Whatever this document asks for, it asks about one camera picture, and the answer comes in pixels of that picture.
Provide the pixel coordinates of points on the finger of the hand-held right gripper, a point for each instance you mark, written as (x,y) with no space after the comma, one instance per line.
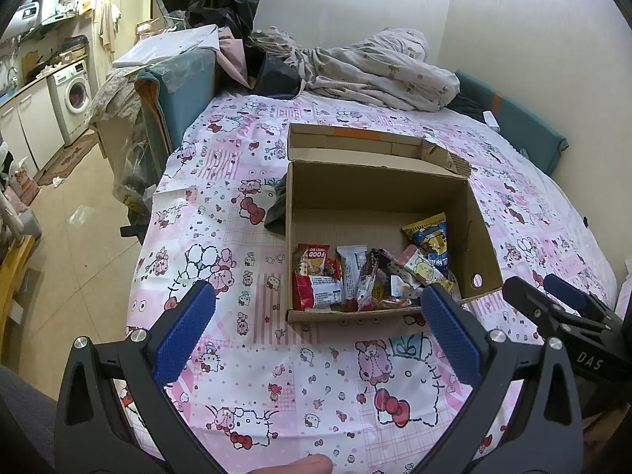
(565,290)
(531,303)

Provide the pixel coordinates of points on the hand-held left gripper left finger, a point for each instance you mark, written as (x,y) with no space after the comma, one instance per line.
(185,335)

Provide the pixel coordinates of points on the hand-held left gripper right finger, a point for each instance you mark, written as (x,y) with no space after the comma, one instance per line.
(452,335)

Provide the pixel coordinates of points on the clear packet of brown snack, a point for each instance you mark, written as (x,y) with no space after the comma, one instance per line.
(395,302)

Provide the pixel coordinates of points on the blue and yellow snack packet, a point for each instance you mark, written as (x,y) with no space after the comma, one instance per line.
(427,237)

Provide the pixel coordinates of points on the red snack packet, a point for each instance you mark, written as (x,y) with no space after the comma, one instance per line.
(311,286)

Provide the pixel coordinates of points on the cardboard box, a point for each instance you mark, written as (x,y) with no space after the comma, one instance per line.
(375,197)

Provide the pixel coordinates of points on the person's left hand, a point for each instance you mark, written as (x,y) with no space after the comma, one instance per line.
(296,466)

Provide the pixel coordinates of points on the pink printed bedsheet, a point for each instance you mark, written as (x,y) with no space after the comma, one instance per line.
(345,395)

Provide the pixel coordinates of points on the dark green cloth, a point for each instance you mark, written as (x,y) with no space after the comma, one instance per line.
(276,207)

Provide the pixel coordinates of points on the teal headboard cushion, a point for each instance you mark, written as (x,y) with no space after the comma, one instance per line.
(523,123)

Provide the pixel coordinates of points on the person's left leg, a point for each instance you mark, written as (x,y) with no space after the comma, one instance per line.
(19,419)

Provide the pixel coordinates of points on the clear plastic bag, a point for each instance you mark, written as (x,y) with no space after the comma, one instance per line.
(128,158)

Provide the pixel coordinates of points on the small white box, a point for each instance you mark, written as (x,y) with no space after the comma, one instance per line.
(491,119)

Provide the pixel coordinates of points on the black garment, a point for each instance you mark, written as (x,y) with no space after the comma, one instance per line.
(466,106)

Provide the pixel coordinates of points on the brown floor mat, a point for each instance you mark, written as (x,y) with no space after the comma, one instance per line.
(69,158)

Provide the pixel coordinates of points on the teal footboard cushion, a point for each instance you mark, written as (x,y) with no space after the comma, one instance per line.
(182,94)

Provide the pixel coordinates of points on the white floor cabinet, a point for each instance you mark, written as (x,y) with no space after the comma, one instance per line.
(29,123)

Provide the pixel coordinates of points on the white washing machine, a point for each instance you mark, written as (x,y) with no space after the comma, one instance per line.
(71,94)

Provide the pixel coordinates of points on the dark grey cloth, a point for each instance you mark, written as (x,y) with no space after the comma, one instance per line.
(276,76)

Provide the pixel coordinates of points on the crumpled floral duvet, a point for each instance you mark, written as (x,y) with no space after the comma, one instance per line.
(385,69)

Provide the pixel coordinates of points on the pink cloth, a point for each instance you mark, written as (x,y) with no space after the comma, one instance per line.
(232,54)

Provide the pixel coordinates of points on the white flat board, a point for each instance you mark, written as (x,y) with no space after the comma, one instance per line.
(163,44)

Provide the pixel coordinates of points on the hanging beige towel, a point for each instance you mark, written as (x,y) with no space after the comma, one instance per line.
(106,24)

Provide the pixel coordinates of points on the white water heater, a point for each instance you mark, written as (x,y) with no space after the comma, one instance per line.
(27,16)

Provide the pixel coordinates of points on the yellow wooden frame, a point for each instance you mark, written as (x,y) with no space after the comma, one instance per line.
(15,281)

